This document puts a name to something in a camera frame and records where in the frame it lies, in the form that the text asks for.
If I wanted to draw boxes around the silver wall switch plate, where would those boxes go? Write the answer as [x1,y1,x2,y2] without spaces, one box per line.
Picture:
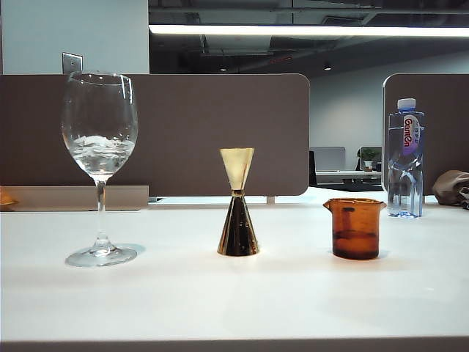
[61,51,84,74]

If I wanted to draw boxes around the beige low desk panel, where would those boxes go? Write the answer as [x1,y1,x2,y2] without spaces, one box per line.
[0,185,150,212]

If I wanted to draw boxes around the small amber measuring cup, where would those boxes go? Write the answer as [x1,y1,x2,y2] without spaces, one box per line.
[322,197,388,260]

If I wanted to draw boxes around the gold double-cone jigger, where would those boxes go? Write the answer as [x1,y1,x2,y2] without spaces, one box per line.
[216,147,261,257]

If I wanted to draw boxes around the white background desk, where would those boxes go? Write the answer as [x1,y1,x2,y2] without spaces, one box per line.
[315,169,383,186]

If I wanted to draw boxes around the small potted green plant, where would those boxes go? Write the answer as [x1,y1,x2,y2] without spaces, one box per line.
[358,147,382,172]

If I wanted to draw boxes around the brown desk partition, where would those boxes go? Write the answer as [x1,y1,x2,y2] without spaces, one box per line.
[382,73,469,197]
[0,73,311,197]

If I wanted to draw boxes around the long ceiling light strip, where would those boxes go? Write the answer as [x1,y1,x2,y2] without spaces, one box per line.
[149,23,469,37]

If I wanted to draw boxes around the clear plastic water bottle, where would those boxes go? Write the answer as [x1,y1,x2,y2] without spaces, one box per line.
[386,98,426,219]

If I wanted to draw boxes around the brown cloth bag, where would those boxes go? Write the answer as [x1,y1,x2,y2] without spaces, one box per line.
[432,169,469,207]

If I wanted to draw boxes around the grey background desk screen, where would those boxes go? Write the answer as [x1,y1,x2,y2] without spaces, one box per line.
[310,147,347,172]

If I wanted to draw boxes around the clear wine glass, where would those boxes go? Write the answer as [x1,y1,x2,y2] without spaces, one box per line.
[61,70,139,268]

